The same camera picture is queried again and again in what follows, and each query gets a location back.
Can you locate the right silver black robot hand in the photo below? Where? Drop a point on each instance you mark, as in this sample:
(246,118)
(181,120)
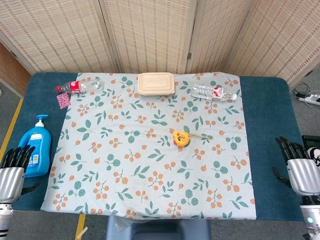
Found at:
(303,176)

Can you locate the black white sneaker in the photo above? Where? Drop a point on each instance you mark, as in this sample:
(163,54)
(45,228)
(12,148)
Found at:
(315,153)

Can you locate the blue plastic chair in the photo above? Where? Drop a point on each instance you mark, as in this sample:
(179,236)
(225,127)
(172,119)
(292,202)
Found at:
(160,231)

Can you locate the pink patterned square card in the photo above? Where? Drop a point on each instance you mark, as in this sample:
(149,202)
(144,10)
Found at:
(63,101)

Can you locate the clear white cap water bottle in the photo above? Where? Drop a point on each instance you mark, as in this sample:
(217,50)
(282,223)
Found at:
(211,92)

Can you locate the floral print tablecloth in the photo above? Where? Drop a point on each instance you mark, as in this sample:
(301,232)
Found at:
(140,170)

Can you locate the black box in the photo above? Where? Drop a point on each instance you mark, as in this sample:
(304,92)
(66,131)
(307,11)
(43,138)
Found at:
(311,141)

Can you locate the blue pump soap bottle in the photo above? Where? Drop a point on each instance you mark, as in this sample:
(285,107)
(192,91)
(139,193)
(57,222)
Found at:
(37,150)

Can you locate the woven bamboo screen panel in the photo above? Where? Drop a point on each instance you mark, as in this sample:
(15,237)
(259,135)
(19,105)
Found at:
(282,37)
(215,37)
(150,35)
(57,35)

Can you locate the brown wooden cabinet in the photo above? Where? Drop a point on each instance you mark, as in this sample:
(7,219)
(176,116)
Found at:
(11,70)

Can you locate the white power strip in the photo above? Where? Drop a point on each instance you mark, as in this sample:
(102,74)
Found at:
(312,99)

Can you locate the blue felt table cover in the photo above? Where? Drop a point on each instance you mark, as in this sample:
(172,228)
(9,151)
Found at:
(270,120)

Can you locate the red label plastic bottle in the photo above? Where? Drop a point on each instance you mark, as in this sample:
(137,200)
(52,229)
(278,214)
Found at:
(76,86)

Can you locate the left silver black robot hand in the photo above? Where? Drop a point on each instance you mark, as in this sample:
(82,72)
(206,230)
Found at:
(11,183)

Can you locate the beige lidded lunch box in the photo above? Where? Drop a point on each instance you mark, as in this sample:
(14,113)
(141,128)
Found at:
(156,83)

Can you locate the yellow tape measure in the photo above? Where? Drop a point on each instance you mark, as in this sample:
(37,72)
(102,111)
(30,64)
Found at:
(180,138)

